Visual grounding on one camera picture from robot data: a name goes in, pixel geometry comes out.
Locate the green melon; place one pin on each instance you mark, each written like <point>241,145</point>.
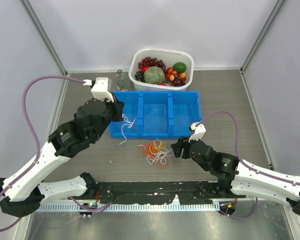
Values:
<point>154,75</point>

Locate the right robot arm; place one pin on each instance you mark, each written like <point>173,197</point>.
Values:
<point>240,177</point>

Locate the dark grape bunch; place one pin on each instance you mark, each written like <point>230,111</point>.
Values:
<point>139,76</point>

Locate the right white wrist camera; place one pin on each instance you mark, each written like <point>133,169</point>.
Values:
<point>198,130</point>

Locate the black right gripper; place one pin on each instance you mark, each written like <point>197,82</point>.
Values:
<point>178,146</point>

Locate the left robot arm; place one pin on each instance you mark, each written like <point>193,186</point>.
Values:
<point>25,191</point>

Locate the white plastic basket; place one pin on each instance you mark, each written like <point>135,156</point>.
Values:
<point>169,57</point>

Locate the clear glass bottle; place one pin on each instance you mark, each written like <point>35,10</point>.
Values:
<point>121,81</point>

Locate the left blue bin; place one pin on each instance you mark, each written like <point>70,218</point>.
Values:
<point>131,111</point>

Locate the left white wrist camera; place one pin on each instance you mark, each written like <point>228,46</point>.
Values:
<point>100,88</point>

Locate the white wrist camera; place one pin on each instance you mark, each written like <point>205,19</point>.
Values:
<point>198,130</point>
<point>100,88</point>

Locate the white slotted cable duct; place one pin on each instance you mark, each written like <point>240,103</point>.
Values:
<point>175,206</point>

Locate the green mango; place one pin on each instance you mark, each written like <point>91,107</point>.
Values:
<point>179,67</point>

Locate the right blue bin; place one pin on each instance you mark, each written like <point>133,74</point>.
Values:
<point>185,110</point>

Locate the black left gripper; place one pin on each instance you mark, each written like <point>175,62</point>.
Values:
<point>117,106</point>

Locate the red yellow peaches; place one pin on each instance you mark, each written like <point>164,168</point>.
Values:
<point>175,79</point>

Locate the red grape bunch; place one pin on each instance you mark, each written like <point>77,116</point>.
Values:
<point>151,62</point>

